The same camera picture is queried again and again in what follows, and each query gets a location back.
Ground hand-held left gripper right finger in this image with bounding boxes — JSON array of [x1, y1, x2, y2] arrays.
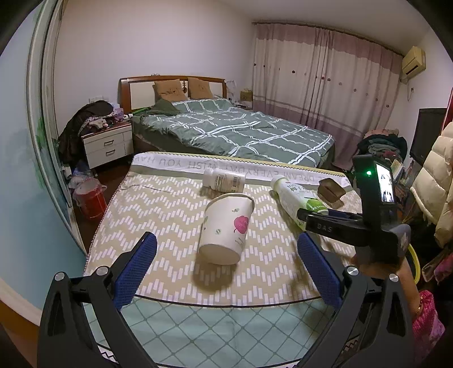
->
[[297, 232, 414, 368]]

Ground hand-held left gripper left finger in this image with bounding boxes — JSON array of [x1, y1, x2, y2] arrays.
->
[[37, 232, 158, 368]]

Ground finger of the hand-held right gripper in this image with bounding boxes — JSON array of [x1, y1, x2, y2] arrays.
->
[[296, 207, 363, 224]]

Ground white bottle with green label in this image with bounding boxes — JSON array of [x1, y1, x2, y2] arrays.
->
[[271, 176, 330, 229]]

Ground white paper cup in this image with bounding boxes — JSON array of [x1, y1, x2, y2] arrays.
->
[[197, 193, 256, 266]]

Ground person's right forearm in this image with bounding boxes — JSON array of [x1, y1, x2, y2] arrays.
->
[[401, 271, 445, 354]]

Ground person's right hand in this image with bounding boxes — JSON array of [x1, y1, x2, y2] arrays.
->
[[350, 255, 414, 281]]

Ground small brown box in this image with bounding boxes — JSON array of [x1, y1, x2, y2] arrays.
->
[[317, 178, 347, 203]]

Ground beige zigzag patterned mat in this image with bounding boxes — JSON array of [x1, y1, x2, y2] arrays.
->
[[84, 152, 363, 307]]

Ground yellow plastic hoop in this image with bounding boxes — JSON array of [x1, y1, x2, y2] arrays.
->
[[405, 242, 422, 284]]

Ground cream puffer jacket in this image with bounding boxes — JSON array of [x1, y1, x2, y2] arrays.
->
[[411, 122, 453, 248]]

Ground heap of clothes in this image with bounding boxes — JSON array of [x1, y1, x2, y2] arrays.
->
[[357, 129, 407, 167]]

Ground red bucket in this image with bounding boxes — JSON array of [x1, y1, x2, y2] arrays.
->
[[74, 178, 108, 221]]

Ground teal diamond patterned sheet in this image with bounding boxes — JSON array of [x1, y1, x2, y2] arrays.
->
[[83, 294, 354, 367]]

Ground white pill bottle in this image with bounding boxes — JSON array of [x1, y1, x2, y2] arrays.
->
[[203, 168, 246, 193]]

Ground black television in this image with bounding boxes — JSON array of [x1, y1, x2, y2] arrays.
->
[[409, 108, 447, 165]]

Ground green plaid duvet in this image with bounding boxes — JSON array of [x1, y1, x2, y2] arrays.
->
[[140, 97, 336, 165]]

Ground crumpled plastic bags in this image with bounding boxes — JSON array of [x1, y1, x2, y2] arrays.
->
[[63, 161, 94, 188]]

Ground red hanging cloth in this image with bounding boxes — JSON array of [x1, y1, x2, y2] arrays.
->
[[441, 92, 453, 142]]

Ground pink and white curtain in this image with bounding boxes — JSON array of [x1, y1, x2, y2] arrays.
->
[[252, 22, 404, 170]]

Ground white nightstand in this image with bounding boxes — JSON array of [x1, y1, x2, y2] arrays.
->
[[82, 122, 134, 170]]

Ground glass wardrobe sliding door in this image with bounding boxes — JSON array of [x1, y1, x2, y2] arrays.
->
[[0, 0, 89, 319]]

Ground beige air conditioner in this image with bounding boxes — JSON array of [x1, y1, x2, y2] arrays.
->
[[400, 46, 426, 78]]

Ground pile of dark clothes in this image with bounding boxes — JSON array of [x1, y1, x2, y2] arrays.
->
[[57, 100, 117, 165]]

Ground dark green cloth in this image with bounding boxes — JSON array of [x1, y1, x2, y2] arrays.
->
[[147, 99, 181, 115]]

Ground brown pillow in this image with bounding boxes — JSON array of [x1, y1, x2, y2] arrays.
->
[[153, 81, 188, 102], [187, 78, 215, 100]]

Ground wooden bed headboard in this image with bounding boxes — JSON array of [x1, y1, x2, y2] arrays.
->
[[118, 75, 229, 117]]

